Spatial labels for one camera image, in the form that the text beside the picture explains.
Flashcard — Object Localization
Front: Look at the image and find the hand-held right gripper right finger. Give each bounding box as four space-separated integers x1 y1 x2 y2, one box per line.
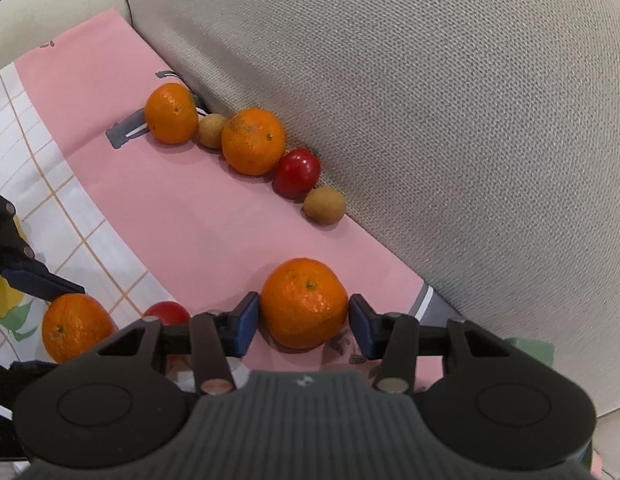
349 294 516 395

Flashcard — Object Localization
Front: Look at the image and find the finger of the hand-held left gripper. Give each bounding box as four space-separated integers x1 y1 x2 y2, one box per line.
0 187 86 306
0 359 58 413

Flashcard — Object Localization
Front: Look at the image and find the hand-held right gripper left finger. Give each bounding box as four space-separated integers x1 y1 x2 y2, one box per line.
97 291 261 395

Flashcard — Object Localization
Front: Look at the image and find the large orange mandarin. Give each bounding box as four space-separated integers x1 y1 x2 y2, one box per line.
260 257 349 350

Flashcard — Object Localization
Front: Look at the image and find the red cherry tomato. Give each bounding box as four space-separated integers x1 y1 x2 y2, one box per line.
273 148 321 199
142 301 191 327

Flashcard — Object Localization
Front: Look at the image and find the green bowl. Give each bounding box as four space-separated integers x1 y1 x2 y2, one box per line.
505 337 557 368

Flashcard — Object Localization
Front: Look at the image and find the brown longan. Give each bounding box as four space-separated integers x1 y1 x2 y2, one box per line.
198 113 227 150
303 186 347 224

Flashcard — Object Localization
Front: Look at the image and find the pink printed blanket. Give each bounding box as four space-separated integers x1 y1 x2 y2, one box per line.
0 7 613 480

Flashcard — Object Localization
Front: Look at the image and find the grey sofa back cushion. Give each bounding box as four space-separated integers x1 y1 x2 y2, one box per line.
92 0 620 418

